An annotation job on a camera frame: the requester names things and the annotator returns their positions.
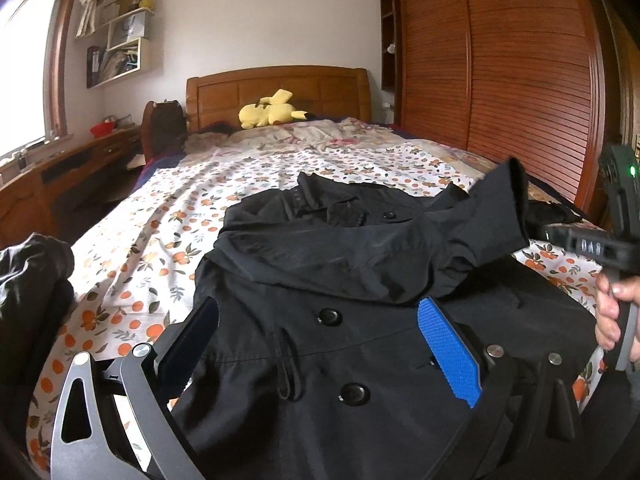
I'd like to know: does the dark jacket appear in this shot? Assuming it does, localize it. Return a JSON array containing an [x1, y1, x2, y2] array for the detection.
[[0, 232, 76, 391]]

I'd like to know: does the black coat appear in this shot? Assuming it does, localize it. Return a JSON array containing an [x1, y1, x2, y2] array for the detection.
[[170, 157, 606, 480]]

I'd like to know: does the orange print bedsheet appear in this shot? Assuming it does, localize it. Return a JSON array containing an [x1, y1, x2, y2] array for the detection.
[[27, 137, 608, 480]]

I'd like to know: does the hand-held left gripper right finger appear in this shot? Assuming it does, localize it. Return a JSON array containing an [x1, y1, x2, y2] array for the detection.
[[417, 296, 582, 480]]

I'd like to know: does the white wall shelf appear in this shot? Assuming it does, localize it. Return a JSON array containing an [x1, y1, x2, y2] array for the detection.
[[75, 7, 153, 90]]

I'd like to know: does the window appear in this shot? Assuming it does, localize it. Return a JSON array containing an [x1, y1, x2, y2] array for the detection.
[[0, 0, 68, 158]]

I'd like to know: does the yellow plush toy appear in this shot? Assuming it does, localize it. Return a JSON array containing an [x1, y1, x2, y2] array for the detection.
[[238, 89, 311, 130]]

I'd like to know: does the crumpled floral quilt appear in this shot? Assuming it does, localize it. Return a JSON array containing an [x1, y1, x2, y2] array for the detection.
[[185, 119, 416, 153]]

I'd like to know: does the wooden chair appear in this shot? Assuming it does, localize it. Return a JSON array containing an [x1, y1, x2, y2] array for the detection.
[[141, 100, 188, 158]]

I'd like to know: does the person's right hand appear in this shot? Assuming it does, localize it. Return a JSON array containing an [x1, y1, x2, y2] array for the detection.
[[595, 272, 640, 352]]

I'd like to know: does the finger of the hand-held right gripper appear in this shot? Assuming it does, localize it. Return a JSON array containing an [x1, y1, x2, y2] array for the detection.
[[544, 224, 635, 267]]

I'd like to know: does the wooden desk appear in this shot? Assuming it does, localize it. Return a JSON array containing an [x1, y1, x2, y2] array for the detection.
[[0, 127, 143, 248]]

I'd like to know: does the wooden headboard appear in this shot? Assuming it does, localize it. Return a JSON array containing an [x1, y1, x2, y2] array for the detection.
[[186, 65, 373, 133]]

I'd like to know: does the wooden slatted wardrobe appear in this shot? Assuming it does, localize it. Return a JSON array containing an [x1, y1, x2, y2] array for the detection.
[[378, 0, 640, 221]]

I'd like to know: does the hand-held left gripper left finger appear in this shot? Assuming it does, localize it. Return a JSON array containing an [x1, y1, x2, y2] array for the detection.
[[50, 296, 221, 480]]

